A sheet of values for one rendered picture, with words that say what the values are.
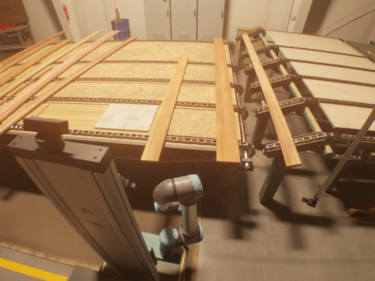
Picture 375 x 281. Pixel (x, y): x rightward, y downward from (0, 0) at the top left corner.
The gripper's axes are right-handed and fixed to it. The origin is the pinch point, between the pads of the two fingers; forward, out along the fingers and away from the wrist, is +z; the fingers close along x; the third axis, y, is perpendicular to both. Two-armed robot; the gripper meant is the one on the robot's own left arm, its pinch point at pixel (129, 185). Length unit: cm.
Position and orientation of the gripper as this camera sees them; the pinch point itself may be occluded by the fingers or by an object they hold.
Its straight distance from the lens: 181.5
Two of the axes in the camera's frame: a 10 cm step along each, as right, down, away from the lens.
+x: -9.5, -1.1, 3.1
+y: 2.3, -8.9, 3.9
